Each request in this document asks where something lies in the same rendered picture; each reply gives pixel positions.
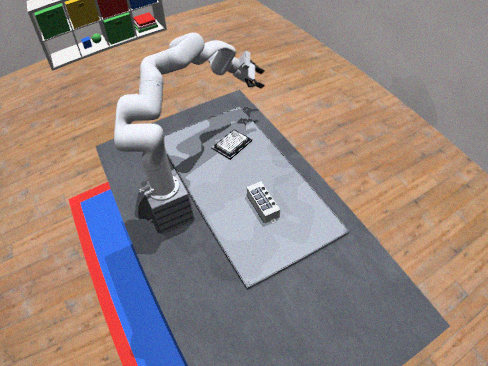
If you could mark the white operator panel with four keys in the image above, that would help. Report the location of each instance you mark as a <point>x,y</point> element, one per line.
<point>263,202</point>

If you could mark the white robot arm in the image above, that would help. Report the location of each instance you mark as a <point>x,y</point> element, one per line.
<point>148,104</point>

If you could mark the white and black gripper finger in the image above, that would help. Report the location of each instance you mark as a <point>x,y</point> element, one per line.
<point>251,84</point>
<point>257,69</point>

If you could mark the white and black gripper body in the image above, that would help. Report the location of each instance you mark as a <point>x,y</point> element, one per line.
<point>242,73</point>

